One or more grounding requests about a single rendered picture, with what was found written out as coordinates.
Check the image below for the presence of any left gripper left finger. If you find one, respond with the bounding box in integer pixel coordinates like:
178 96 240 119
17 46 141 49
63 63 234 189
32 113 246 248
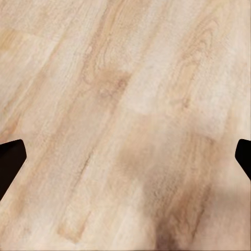
0 139 27 201

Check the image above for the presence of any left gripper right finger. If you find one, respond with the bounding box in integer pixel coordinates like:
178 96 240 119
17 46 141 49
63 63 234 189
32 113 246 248
235 139 251 180

